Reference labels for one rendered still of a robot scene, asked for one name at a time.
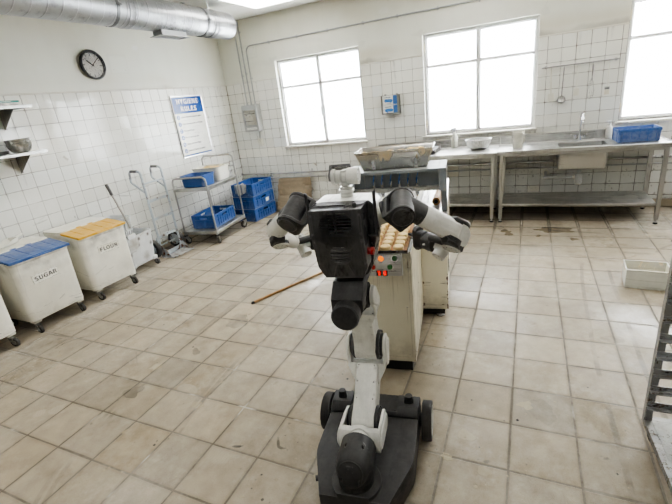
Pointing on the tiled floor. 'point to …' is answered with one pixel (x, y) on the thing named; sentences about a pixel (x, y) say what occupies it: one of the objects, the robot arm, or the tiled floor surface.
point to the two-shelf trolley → (210, 204)
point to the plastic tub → (645, 274)
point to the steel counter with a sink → (565, 151)
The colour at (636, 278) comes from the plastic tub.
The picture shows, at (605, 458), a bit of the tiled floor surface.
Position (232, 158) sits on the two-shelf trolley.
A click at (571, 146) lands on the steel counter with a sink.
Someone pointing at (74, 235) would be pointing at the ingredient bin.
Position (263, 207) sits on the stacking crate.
